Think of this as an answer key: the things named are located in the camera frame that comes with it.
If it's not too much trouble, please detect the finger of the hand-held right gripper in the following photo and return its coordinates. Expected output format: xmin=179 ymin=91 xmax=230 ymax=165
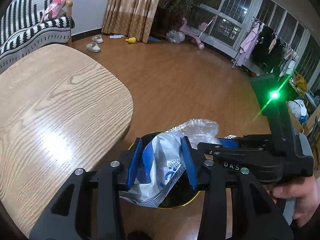
xmin=197 ymin=138 xmax=242 ymax=155
xmin=211 ymin=152 xmax=253 ymax=173

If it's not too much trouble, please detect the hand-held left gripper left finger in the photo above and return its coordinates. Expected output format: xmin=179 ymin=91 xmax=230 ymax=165
xmin=29 ymin=137 xmax=143 ymax=240

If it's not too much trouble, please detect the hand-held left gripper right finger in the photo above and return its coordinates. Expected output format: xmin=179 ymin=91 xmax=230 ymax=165
xmin=180 ymin=135 xmax=293 ymax=240

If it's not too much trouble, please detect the black gold-rimmed waste bin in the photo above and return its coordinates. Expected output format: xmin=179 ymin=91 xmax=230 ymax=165
xmin=127 ymin=131 xmax=208 ymax=210

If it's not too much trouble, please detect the white blue snack bag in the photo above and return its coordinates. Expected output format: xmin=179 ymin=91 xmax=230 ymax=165
xmin=119 ymin=131 xmax=187 ymax=208

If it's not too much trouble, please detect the clear plastic bag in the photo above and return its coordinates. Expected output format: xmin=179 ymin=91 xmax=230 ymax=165
xmin=165 ymin=119 xmax=236 ymax=146

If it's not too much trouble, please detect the person's right hand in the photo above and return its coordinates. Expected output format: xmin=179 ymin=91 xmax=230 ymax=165
xmin=265 ymin=174 xmax=320 ymax=230

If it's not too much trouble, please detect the white stuffed bag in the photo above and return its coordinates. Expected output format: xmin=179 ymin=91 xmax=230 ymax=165
xmin=287 ymin=99 xmax=309 ymax=124

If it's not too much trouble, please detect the yellow bag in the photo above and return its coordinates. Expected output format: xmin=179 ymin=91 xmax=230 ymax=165
xmin=295 ymin=74 xmax=307 ymax=92

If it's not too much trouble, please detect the white hanging garment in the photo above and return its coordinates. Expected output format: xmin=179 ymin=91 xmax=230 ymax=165
xmin=280 ymin=59 xmax=297 ymax=77

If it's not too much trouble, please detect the round wooden table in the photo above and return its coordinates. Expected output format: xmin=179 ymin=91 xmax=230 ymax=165
xmin=0 ymin=44 xmax=134 ymax=230

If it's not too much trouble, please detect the lavender hanging robe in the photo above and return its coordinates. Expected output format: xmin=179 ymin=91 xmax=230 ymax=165
xmin=236 ymin=22 xmax=260 ymax=67

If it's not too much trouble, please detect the black hanging garment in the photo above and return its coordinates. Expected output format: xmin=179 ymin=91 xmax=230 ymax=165
xmin=255 ymin=26 xmax=285 ymax=73

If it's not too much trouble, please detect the pink tricycle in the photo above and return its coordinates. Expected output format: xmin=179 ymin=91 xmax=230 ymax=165
xmin=180 ymin=15 xmax=218 ymax=50

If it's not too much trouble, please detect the grey plush toy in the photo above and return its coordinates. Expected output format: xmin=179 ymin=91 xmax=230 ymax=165
xmin=166 ymin=29 xmax=186 ymax=44

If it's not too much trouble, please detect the metal clothes rack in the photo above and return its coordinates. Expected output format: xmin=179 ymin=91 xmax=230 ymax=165
xmin=231 ymin=16 xmax=300 ymax=70

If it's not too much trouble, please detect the beige patterned curtain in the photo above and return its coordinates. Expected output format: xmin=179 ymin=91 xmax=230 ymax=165
xmin=102 ymin=0 xmax=167 ymax=43

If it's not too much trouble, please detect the pink cushion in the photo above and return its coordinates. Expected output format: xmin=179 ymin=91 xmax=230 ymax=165
xmin=40 ymin=0 xmax=72 ymax=23

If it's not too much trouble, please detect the striped black white sofa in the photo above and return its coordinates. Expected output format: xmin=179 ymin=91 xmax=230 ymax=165
xmin=0 ymin=0 xmax=72 ymax=74

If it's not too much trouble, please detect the wooden sofa frame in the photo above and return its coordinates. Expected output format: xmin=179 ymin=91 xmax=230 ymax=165
xmin=65 ymin=0 xmax=74 ymax=43

